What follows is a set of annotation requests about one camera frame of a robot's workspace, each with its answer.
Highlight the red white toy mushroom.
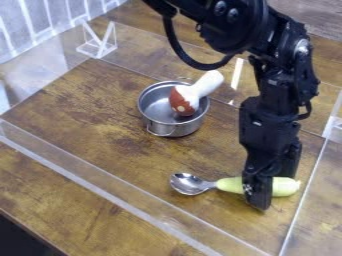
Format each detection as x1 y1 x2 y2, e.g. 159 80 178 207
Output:
168 70 225 116

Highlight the clear acrylic right barrier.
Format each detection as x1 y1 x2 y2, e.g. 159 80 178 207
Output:
278 90 342 256

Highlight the clear acrylic triangle bracket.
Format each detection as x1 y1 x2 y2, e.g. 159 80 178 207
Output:
76 22 118 59

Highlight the small steel pot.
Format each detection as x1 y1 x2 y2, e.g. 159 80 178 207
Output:
138 81 210 137

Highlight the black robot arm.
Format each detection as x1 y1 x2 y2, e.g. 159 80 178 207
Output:
142 0 319 210

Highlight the green handled metal spoon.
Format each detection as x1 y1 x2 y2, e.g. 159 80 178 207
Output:
170 173 301 197

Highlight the clear acrylic barrier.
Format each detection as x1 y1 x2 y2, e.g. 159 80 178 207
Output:
0 119 271 256
278 90 342 256

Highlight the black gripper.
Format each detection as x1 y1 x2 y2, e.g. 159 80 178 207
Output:
239 97 302 211

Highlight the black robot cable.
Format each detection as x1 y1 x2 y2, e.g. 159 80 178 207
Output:
160 14 238 72

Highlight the clear acrylic front barrier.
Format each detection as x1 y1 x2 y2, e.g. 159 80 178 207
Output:
0 119 271 256

